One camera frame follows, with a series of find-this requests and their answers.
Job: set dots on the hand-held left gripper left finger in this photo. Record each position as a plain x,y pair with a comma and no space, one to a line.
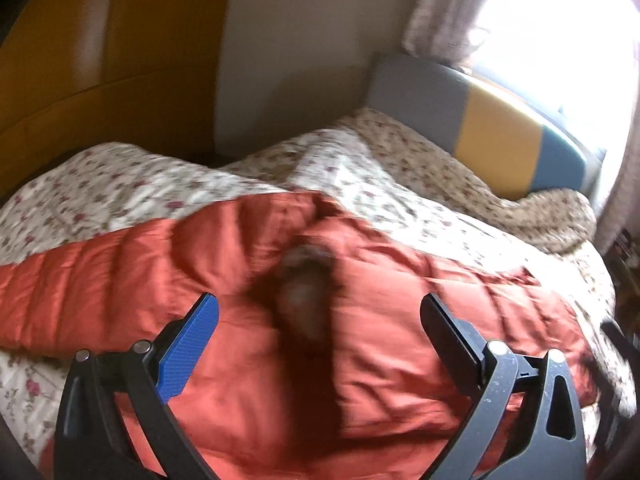
187,345

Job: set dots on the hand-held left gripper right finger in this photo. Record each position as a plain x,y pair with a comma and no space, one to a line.
450,345

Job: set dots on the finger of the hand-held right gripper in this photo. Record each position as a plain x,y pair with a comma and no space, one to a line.
616,337

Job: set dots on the orange-red down quilt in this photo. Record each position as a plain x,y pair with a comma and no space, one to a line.
380,360

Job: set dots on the floral curtain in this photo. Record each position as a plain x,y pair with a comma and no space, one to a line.
617,200
440,10

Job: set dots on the floral quilt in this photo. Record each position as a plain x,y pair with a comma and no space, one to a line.
125,180

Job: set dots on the grey yellow blue headboard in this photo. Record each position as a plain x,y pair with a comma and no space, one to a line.
490,125

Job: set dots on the wooden wardrobe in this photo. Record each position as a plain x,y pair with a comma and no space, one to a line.
100,60

